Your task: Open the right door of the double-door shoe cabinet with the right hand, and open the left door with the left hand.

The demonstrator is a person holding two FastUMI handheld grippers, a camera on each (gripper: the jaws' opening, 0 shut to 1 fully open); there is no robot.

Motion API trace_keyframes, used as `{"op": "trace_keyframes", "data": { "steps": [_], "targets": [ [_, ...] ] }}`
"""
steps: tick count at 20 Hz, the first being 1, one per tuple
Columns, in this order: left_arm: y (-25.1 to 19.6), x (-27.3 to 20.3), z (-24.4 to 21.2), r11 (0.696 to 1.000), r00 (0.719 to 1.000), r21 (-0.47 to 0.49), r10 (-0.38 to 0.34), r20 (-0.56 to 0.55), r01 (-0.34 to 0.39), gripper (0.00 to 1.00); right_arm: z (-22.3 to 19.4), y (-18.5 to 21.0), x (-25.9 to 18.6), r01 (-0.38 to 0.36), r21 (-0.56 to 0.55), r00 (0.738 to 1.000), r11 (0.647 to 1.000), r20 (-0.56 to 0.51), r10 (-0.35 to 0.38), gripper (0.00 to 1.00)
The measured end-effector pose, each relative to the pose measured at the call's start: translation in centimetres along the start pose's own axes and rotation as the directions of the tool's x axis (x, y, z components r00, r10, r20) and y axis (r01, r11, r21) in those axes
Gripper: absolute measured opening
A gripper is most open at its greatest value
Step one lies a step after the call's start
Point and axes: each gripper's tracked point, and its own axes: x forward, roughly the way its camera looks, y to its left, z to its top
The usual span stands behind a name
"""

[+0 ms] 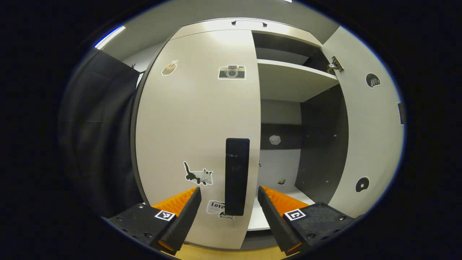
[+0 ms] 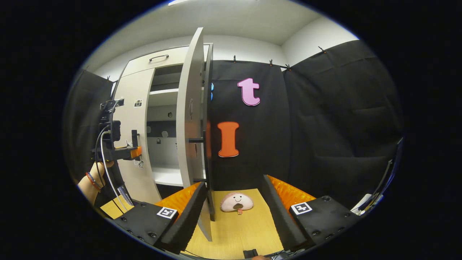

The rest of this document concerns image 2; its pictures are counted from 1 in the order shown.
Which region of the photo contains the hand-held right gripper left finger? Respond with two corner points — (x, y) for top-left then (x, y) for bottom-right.
(114, 182), (208, 254)

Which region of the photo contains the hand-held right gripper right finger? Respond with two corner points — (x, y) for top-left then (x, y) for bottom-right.
(262, 174), (361, 251)

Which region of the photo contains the beige shoe cabinet door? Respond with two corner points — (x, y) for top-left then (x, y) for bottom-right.
(113, 69), (163, 204)
(176, 27), (214, 242)

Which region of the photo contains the beige double-door shoe cabinet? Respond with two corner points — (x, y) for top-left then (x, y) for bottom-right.
(110, 43), (216, 221)

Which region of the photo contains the white cabinet shelf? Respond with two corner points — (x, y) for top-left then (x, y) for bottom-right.
(148, 88), (180, 108)
(152, 166), (185, 187)

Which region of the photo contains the white flat object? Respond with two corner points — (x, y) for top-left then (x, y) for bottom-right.
(349, 193), (384, 216)

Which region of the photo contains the black backdrop cloth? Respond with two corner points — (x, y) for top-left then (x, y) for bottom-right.
(65, 40), (404, 210)

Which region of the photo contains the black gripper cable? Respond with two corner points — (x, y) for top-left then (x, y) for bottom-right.
(94, 126), (109, 188)

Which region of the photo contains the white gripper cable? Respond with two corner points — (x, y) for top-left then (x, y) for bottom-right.
(100, 131), (125, 212)

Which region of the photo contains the red bracelet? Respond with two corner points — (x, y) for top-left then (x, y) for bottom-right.
(86, 172), (102, 192)

